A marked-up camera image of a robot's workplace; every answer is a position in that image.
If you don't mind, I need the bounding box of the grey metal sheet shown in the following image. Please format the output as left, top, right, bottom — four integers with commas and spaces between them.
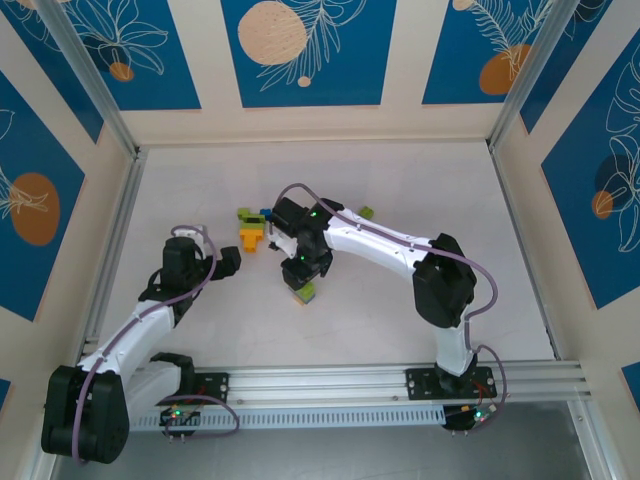
49, 399, 619, 480

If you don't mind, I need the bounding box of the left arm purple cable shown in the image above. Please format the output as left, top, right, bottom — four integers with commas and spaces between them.
72, 224, 241, 466

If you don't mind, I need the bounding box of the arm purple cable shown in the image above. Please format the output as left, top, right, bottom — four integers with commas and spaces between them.
276, 182, 509, 414
72, 224, 241, 466

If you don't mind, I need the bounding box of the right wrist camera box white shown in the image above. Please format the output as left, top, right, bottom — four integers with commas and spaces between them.
266, 231, 302, 261

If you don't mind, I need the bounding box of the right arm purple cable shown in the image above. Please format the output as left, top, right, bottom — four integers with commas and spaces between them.
276, 182, 509, 414

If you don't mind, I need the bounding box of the aluminium side rail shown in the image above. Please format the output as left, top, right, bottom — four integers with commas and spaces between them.
72, 147, 149, 372
487, 142, 564, 362

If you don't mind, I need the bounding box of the aluminium front rail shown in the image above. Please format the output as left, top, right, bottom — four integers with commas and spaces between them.
42, 360, 596, 415

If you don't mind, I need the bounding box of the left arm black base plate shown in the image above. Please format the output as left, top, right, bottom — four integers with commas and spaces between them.
164, 372, 231, 407

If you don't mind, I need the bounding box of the grey slotted cable duct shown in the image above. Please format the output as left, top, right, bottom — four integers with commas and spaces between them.
127, 404, 447, 432

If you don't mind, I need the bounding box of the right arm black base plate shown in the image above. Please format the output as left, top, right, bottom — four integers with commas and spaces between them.
405, 366, 499, 401

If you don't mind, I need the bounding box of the blue floral wall panel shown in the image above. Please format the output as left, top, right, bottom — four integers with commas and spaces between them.
221, 0, 399, 109
57, 0, 203, 112
519, 0, 640, 135
541, 43, 640, 310
0, 69, 87, 323
0, 0, 105, 145
421, 0, 564, 107

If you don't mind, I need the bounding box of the aluminium frame post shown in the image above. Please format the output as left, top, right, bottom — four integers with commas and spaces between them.
34, 0, 141, 159
487, 0, 599, 154

